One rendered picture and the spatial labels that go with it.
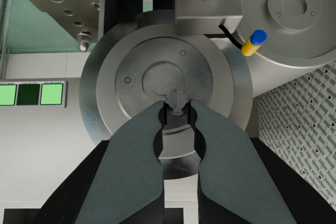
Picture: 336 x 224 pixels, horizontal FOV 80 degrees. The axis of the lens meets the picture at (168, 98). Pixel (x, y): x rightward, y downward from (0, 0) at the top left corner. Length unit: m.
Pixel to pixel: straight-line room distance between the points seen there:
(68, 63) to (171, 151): 3.26
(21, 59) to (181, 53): 3.68
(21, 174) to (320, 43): 0.62
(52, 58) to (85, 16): 3.04
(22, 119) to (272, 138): 0.57
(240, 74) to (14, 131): 0.56
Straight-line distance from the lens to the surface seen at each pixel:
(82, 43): 0.58
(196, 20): 0.16
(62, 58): 3.47
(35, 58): 3.68
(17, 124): 0.63
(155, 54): 0.16
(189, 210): 0.53
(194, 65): 0.16
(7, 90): 0.66
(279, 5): 0.23
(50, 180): 0.59
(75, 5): 0.49
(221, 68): 0.18
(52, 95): 0.59
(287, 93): 0.35
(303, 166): 0.33
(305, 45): 0.22
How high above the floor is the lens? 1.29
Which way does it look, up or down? 10 degrees down
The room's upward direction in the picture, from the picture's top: 179 degrees clockwise
